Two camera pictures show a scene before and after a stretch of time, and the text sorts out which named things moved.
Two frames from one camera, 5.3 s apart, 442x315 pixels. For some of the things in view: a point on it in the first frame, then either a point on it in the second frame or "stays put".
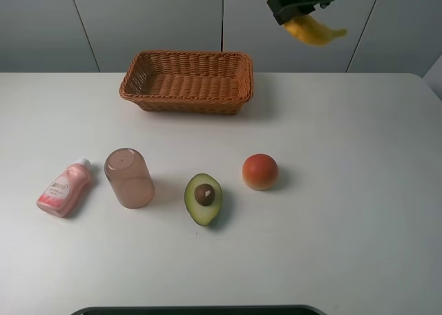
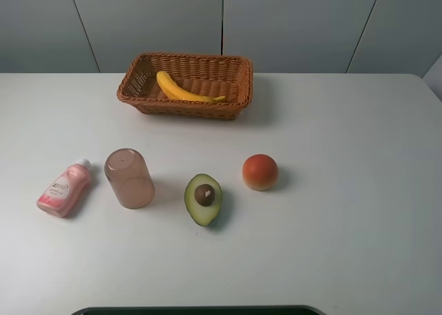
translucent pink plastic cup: x=129 y=178 stays put
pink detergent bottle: x=61 y=195 stays put
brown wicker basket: x=188 y=82 stays put
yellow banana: x=304 y=27 to x=172 y=90
